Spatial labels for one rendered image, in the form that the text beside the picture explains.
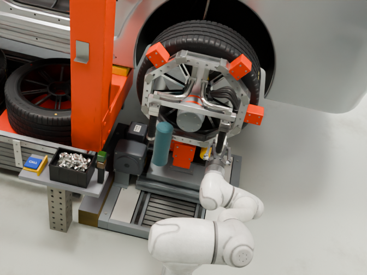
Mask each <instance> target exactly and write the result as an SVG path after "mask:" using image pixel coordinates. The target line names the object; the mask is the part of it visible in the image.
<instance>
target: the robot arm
mask: <svg viewBox="0 0 367 275"><path fill-rule="evenodd" d="M217 138H218V134H217V135H216V139H213V142H212V144H211V143H209V145H208V148H207V150H206V153H205V154H204V156H203V159H204V160H205V159H206V160H208V166H207V168H206V169H205V175H204V178H203V180H202V182H201V185H200V191H199V199H200V204H201V205H202V207H203V208H205V209H206V210H210V211H213V210H215V209H217V208H219V207H220V206H221V207H224V208H226V210H224V211H222V212H221V213H220V214H219V216H218V219H217V221H211V220H205V219H199V218H168V219H164V220H160V221H158V222H155V224H154V225H152V227H151V229H150V233H149V240H148V250H149V253H150V254H151V256H152V257H153V258H155V259H156V260H158V261H161V262H163V269H162V274H161V275H192V273H193V271H194V270H196V269H197V268H198V267H200V266H201V265H203V264H213V265H228V266H230V267H235V268H242V267H245V266H247V265H248V264H249V263H250V262H251V261H252V258H253V252H254V240H253V237H252V234H251V232H250V230H249V229H248V227H247V226H246V225H245V224H244V222H247V221H250V220H254V219H258V218H259V217H261V216H262V214H263V212H264V205H263V203H262V202H261V200H260V199H259V198H257V197H256V196H255V195H253V194H251V193H249V192H247V191H245V190H242V189H240V188H237V187H234V186H232V185H230V184H229V183H227V182H226V181H225V180H224V173H225V170H224V166H225V165H226V164H228V165H231V162H232V160H231V158H230V154H231V148H230V147H228V142H226V138H227V136H226V138H225V140H224V143H223V151H222V154H221V155H220V156H218V155H217V154H216V145H217ZM210 147H212V156H211V157H209V156H208V154H209V151H210ZM226 151H227V161H225V160H224V158H223V157H224V154H225V152H226Z"/></svg>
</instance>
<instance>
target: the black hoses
mask: <svg viewBox="0 0 367 275"><path fill-rule="evenodd" d="M210 87H211V85H208V86H207V88H210ZM214 98H227V99H229V100H230V102H231V104H232V105H233V110H232V113H236V114H238V111H239V103H240V101H239V100H238V99H237V96H236V93H235V90H234V89H233V88H231V87H229V86H225V87H221V88H219V89H217V90H215V91H209V95H208V99H207V100H208V101H213V99H214Z"/></svg>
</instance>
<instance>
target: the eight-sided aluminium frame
mask: <svg viewBox="0 0 367 275"><path fill-rule="evenodd" d="M180 64H188V65H192V66H194V65H195V66H198V67H200V68H208V69H210V70H214V71H219V72H221V73H222V75H223V76H224V77H225V79H226V80H227V81H228V83H229V84H230V85H231V87H232V88H233V89H234V90H235V92H236V94H237V95H238V96H239V98H240V99H241V101H240V104H239V111H238V114H236V119H235V122H234V123H231V125H230V129H229V132H228V133H227V134H226V136H227V138H229V137H231V136H234V135H236V134H238V133H240V131H241V128H242V124H243V121H244V118H245V115H246V111H247V108H248V105H249V103H250V96H251V92H250V91H249V90H248V88H247V87H246V86H245V84H244V83H243V81H242V80H241V79H239V80H236V79H235V78H234V77H233V76H232V75H231V74H230V73H229V68H230V63H229V62H228V61H227V60H226V59H223V58H217V57H212V56H208V55H203V54H200V53H195V52H190V51H188V50H187V51H186V50H181V51H179V52H177V53H176V54H174V55H172V56H170V57H169V59H168V62H167V63H166V64H164V65H162V66H161V67H159V68H156V67H155V66H153V67H151V68H150V69H148V70H147V72H146V74H145V79H144V89H143V99H142V105H141V111H142V112H143V113H144V115H146V117H147V118H148V119H150V115H149V106H150V103H149V102H147V98H148V95H149V94H152V91H153V83H154V79H155V78H157V77H159V76H161V75H162V74H164V73H166V72H168V71H170V70H171V69H173V68H175V67H177V66H178V65H180ZM160 122H166V120H165V119H164V118H163V116H162V115H161V114H159V116H158V117H157V122H156V125H157V124H158V123H160ZM217 134H219V130H216V131H213V132H212V133H209V134H207V135H202V134H198V133H193V132H187V131H184V130H181V129H176V128H174V129H173V133H172V138H171V139H172V140H175V141H178V142H183V143H186V144H190V145H195V146H200V147H204V148H206V147H208V145H209V143H211V144H212V142H213V139H216V135H217Z"/></svg>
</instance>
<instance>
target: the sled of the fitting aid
mask: <svg viewBox="0 0 367 275"><path fill-rule="evenodd" d="M153 148H154V144H149V146H148V149H147V152H146V160H145V166H144V169H143V171H142V173H141V175H140V176H138V178H137V181H136V186H135V188H136V189H140V190H144V191H147V192H152V193H156V194H161V195H165V196H169V197H172V198H177V199H181V200H186V201H190V202H195V203H198V204H200V199H199V191H200V190H197V189H193V188H188V187H184V186H179V185H176V184H172V183H167V182H163V181H158V180H154V179H150V178H146V175H147V171H148V168H149V165H150V162H151V159H152V155H153Z"/></svg>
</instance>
